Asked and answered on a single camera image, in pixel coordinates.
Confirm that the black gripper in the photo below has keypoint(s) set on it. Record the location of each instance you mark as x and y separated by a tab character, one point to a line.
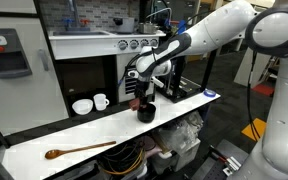
142	87

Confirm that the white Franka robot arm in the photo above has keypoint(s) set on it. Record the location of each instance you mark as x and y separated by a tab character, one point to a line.
217	30

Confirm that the black bowl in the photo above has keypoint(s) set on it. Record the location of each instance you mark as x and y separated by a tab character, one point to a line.
146	114

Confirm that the white bowl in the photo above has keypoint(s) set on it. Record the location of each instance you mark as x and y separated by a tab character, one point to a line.
82	106

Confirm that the white mug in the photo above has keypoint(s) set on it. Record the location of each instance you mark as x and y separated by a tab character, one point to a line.
100	101

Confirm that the pink pouch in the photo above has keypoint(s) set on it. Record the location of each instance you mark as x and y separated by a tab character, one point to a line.
150	145

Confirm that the clear plastic bag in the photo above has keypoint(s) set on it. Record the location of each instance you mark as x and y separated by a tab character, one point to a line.
179	133

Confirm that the blue tape roll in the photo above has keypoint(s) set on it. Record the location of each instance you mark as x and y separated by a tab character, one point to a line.
209	93

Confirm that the white plastic bin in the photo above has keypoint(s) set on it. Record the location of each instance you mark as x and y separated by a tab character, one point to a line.
179	160

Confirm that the silver pot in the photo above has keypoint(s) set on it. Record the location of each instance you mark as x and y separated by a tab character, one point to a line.
148	28

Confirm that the grey toy appliance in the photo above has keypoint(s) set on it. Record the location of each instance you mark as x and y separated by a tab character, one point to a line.
125	25

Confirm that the wooden spoon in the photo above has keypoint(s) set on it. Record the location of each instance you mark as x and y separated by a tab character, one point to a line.
80	148

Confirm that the white toy kitchen unit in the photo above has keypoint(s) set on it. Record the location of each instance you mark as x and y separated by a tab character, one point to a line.
84	46

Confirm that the blue bottle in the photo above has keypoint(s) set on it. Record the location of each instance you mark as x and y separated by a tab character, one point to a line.
182	26

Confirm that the grey curved tube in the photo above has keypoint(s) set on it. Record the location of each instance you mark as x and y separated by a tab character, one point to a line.
159	10

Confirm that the white board panel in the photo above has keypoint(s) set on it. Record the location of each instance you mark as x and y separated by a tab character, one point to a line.
247	71

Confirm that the toy faucet with taps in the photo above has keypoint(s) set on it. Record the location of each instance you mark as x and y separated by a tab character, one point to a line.
73	18

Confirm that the grey toy refrigerator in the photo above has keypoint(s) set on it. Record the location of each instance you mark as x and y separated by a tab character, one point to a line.
20	96

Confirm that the black printer frame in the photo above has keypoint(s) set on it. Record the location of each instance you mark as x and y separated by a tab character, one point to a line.
184	90

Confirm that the grey metal base plate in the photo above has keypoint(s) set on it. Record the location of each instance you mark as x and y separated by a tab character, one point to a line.
217	163

